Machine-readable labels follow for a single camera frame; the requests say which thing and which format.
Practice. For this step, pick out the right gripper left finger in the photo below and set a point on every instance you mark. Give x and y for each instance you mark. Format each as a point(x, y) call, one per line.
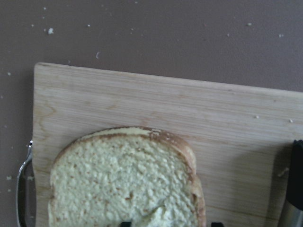
point(126, 224)

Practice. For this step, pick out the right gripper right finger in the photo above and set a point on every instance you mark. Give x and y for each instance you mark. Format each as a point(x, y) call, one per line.
point(216, 224)

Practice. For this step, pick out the bread slice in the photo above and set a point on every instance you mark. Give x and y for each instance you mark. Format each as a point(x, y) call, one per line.
point(140, 176)

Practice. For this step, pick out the steel muddler black tip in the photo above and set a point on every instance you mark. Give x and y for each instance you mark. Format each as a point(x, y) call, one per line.
point(294, 194)

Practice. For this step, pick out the wooden cutting board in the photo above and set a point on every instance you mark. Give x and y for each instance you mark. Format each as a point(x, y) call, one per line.
point(242, 136)

